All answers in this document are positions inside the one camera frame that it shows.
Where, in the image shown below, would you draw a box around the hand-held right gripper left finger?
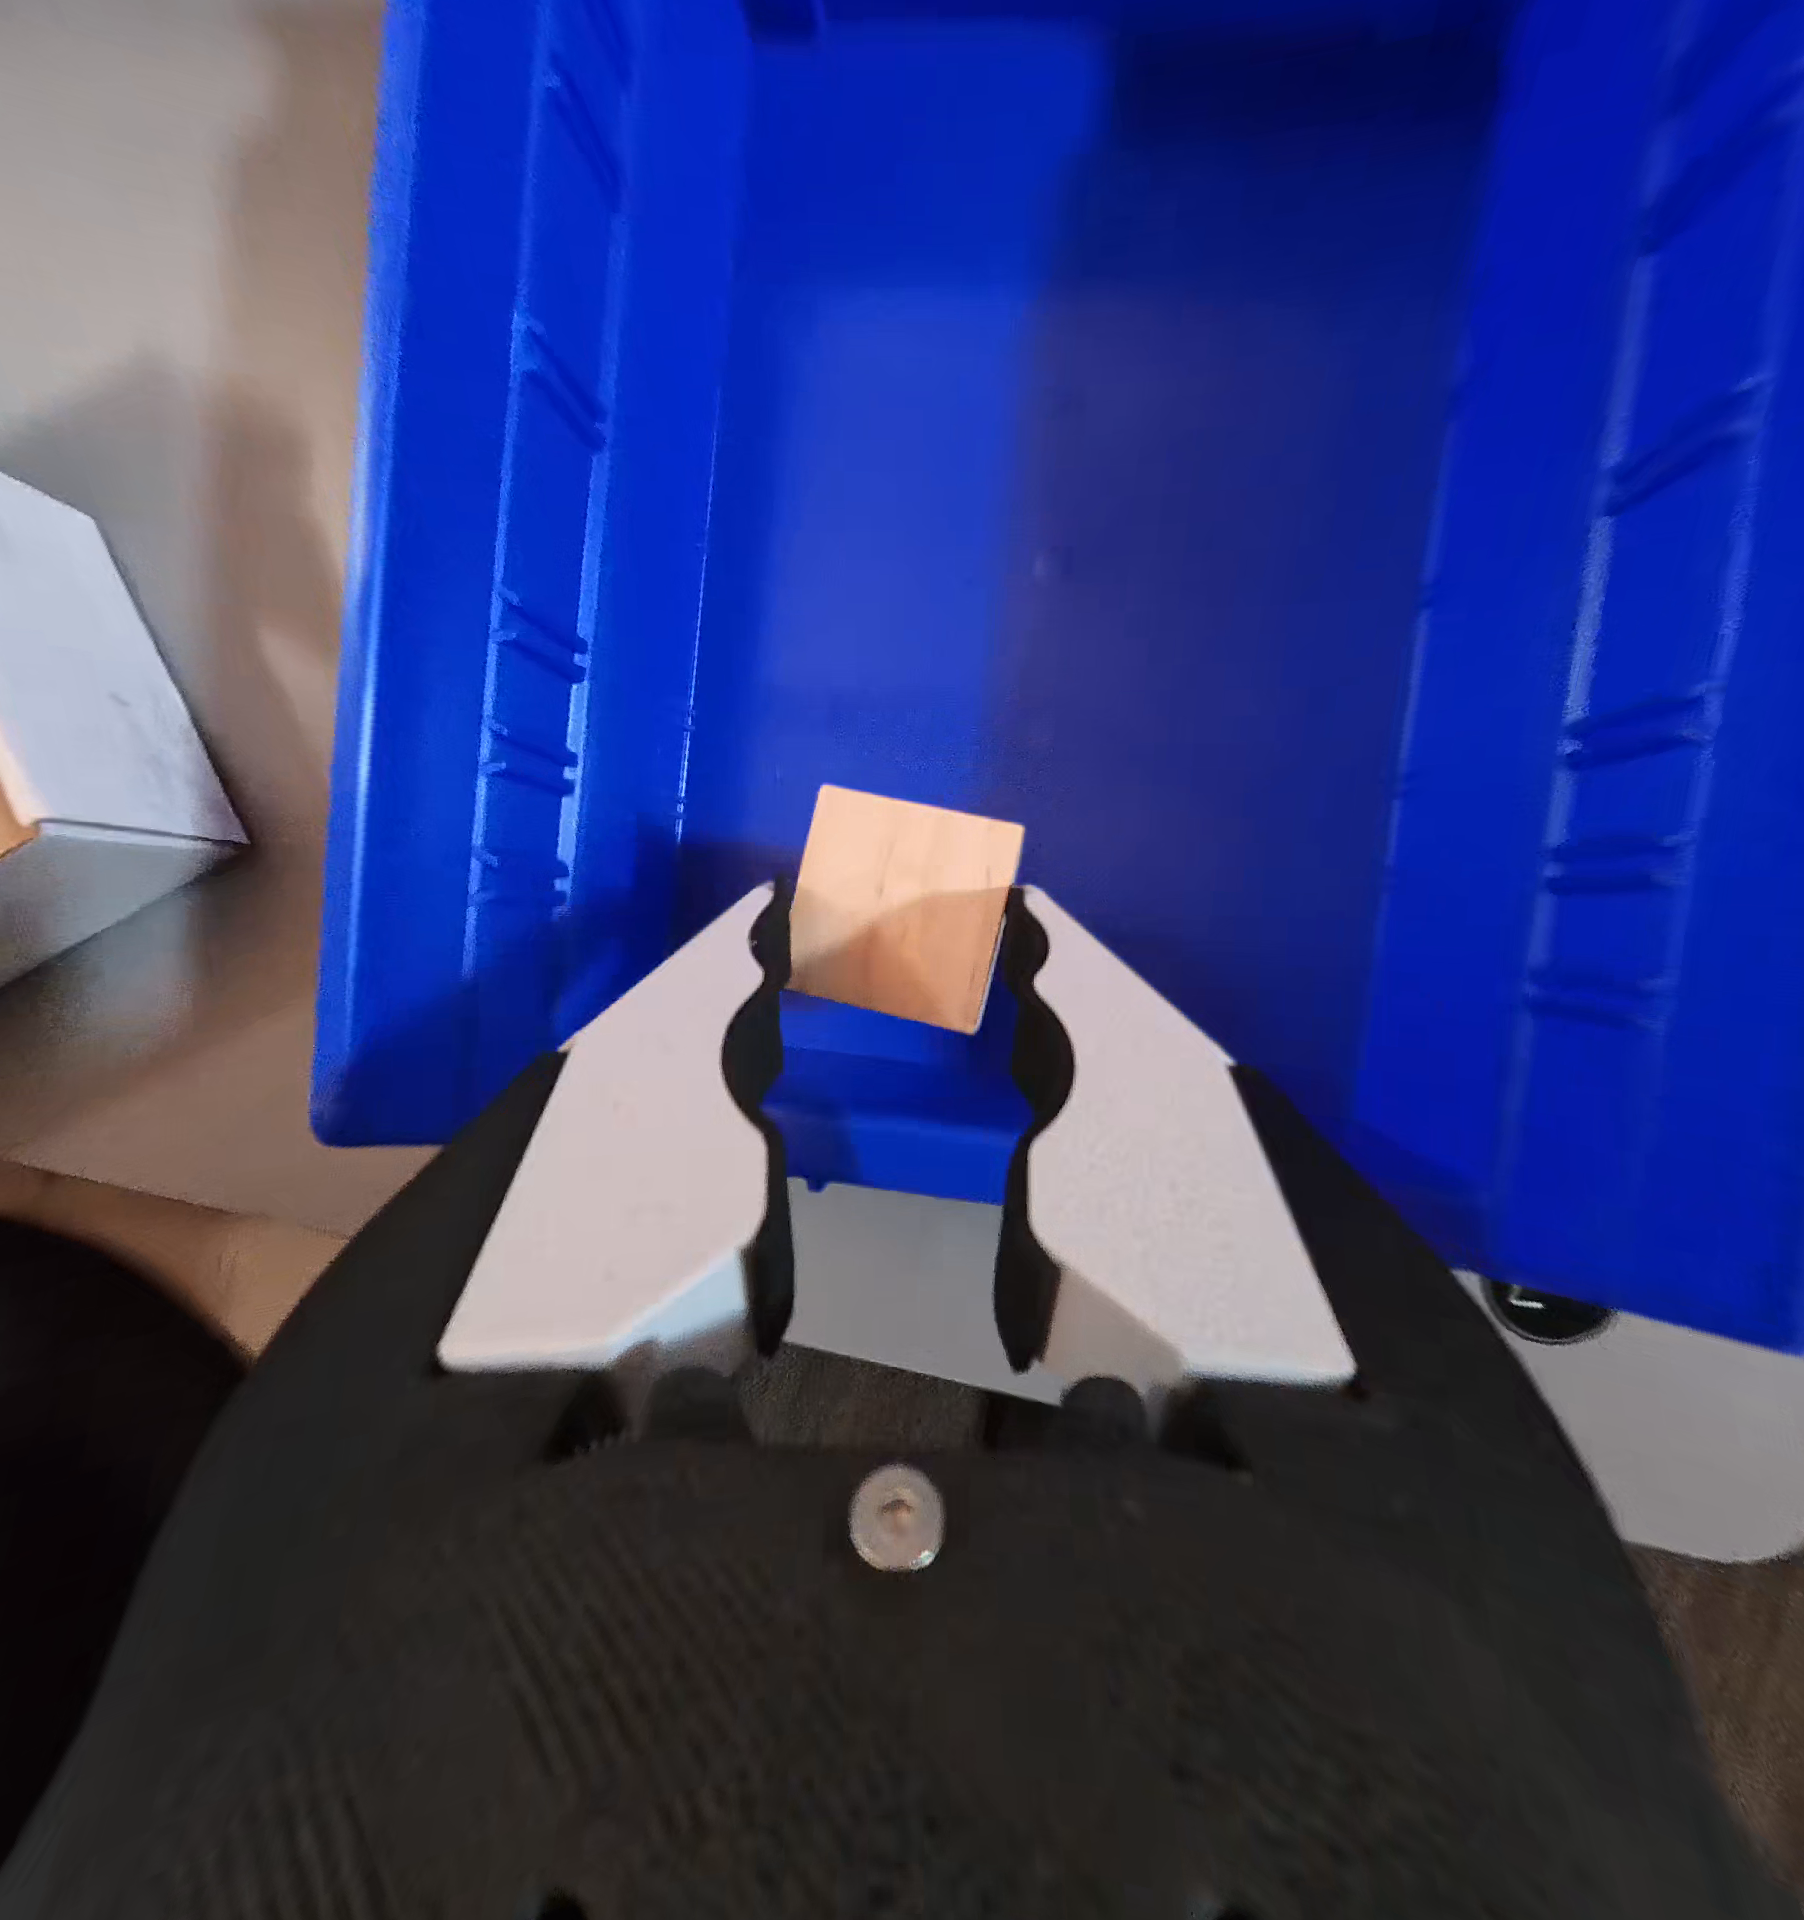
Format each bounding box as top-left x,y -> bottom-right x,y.
434,877 -> 799,1375

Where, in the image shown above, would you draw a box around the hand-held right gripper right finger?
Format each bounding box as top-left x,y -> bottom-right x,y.
992,880 -> 1361,1386

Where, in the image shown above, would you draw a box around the wooden cube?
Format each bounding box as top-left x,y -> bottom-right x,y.
779,781 -> 1030,1038

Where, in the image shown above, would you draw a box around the blue plastic bin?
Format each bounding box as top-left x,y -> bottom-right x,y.
311,0 -> 1804,1357

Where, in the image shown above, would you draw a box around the white cardboard mailer box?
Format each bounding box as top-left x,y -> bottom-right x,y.
0,444 -> 253,1023

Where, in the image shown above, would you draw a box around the person's beige pants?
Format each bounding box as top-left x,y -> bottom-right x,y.
0,1140 -> 447,1357

